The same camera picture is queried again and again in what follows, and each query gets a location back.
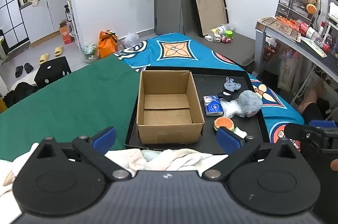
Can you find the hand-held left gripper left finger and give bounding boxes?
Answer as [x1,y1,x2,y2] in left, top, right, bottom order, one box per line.
[34,127,132,182]

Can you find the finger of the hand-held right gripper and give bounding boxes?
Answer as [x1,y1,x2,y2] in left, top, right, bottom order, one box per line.
[309,120,338,127]
[284,123,321,146]

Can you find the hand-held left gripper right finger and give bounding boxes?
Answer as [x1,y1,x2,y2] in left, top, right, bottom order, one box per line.
[202,127,303,182]

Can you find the white wad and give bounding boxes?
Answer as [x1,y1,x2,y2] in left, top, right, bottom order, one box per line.
[234,127,248,138]

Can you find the burger plush toy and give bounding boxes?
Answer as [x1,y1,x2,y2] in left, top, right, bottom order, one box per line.
[213,117,235,132]

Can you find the clear bubble plastic bag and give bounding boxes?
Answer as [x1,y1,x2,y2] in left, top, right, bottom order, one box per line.
[220,99,246,119]

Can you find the large grey plush toy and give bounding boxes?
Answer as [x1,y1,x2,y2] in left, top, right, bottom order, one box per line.
[238,90,263,118]

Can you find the brown cardboard box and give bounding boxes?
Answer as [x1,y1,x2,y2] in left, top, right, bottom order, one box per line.
[136,70,205,144]

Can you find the shallow black tray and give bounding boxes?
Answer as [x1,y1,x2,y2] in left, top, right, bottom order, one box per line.
[124,66,270,155]

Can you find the blue tissue pack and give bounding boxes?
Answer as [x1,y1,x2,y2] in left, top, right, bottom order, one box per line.
[203,95,224,117]

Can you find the small black plush toy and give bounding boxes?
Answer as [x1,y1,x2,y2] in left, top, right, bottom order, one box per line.
[217,91,239,101]

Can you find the white fleece blanket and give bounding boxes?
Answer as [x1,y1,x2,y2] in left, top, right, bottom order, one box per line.
[0,143,230,216]

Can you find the green blanket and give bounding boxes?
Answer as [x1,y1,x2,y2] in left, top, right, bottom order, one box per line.
[0,56,144,162]

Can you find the small grey plush toy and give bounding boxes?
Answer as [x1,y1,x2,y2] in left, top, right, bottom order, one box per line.
[224,77,241,92]

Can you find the beige tote bag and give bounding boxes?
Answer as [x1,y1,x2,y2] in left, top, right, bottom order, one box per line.
[277,49,303,93]

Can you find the grey desk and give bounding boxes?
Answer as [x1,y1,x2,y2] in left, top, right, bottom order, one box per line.
[255,16,338,105]

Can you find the black dotted stool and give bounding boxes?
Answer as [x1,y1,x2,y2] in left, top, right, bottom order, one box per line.
[34,56,72,87]

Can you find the clear crinkled plastic bag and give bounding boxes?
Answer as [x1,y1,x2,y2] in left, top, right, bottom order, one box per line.
[82,44,100,63]

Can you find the grey bench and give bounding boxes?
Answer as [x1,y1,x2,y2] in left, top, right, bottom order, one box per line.
[185,28,256,67]

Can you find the orange gift bag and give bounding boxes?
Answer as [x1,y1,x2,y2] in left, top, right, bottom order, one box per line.
[98,30,118,58]

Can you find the red and white bottle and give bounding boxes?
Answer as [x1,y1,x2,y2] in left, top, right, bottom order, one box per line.
[296,19,321,41]

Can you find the pile of dark clothes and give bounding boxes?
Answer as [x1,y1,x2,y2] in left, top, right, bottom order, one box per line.
[3,82,40,108]

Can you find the blue printed blanket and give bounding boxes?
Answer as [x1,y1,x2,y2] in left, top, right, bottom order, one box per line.
[113,33,304,152]

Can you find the row of small figurines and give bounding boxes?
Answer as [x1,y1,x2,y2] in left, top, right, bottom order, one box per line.
[213,34,233,44]

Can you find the white plastic bag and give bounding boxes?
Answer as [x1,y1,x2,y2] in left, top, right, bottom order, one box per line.
[123,32,139,48]

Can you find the brown cardboard sheet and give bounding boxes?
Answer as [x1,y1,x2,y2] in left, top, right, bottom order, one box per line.
[257,16,301,42]

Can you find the white jar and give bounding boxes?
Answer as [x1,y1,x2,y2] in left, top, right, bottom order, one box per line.
[215,24,229,35]

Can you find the orange carton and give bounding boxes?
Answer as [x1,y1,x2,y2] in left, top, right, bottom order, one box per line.
[59,20,74,45]

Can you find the narrow white shelf cart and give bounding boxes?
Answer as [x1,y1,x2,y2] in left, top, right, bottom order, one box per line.
[65,0,81,50]

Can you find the grey drawer organizer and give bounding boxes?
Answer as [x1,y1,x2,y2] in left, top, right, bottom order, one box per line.
[275,0,309,22]

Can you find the white kitchen cabinet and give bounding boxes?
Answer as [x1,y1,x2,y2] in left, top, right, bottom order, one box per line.
[20,0,73,43]

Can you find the large black framed tray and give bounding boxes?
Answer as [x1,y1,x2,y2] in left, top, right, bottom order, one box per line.
[186,0,229,37]

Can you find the black framed sliding door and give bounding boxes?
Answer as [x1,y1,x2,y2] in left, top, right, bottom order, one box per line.
[0,0,30,55]

